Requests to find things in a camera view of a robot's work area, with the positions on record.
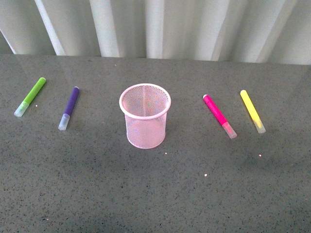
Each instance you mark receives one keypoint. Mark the pink mesh pen cup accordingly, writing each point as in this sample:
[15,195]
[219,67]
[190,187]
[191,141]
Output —
[145,108]

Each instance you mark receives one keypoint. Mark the yellow highlighter pen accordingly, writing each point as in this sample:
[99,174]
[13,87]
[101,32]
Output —
[252,111]

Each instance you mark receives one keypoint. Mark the white pleated curtain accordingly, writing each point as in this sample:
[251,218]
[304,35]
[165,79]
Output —
[256,31]

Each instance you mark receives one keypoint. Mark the purple highlighter pen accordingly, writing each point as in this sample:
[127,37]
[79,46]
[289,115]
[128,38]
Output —
[69,109]

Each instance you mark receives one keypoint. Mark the pink highlighter pen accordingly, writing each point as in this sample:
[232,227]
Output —
[219,116]

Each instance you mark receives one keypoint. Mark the green highlighter pen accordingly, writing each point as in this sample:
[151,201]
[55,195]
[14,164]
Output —
[30,97]

